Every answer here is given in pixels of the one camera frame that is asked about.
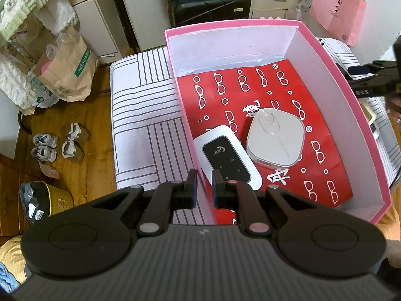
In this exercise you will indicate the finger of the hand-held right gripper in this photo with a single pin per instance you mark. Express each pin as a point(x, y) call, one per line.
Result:
point(355, 70)
point(363, 90)

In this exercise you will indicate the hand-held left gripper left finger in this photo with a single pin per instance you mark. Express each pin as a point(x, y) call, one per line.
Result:
point(192, 189)

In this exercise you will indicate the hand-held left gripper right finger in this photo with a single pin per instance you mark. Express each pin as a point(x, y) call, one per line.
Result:
point(216, 191)

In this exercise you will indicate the pink cardboard box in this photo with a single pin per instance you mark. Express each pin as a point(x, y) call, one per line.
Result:
point(325, 69)

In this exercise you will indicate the white black pocket router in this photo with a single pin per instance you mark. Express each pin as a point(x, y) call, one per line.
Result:
point(227, 160)

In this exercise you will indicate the pink paper bag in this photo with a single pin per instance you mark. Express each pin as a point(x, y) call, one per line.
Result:
point(338, 9)

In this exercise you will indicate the white rounded square device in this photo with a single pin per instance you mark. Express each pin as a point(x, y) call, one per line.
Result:
point(275, 138)

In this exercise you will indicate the red glasses-print paper bag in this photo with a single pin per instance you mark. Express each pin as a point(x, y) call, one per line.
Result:
point(282, 100)

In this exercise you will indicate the striped white bedsheet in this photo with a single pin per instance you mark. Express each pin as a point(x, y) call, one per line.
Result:
point(141, 106)

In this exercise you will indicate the yellow bin with black bag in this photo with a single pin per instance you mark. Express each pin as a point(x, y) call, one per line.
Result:
point(53, 197)

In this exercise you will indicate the grey white small shoe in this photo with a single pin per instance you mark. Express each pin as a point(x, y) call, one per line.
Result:
point(45, 154)
point(47, 140)

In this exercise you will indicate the black hard suitcase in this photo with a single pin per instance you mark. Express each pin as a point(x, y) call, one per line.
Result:
point(210, 9)

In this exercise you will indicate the brown paper bag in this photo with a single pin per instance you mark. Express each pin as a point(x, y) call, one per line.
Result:
point(69, 72)

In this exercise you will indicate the white green plastic bag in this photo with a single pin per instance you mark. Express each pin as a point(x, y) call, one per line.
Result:
point(42, 95)

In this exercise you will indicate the yellow cloth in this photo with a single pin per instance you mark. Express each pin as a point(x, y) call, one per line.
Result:
point(12, 254)

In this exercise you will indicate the blue knitted cloth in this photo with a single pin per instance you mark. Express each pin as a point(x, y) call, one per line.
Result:
point(6, 276)

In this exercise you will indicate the white green knitted cardigan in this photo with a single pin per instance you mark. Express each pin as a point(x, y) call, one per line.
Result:
point(18, 3)

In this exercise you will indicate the beige square frame object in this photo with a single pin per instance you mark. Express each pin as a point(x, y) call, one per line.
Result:
point(369, 114)

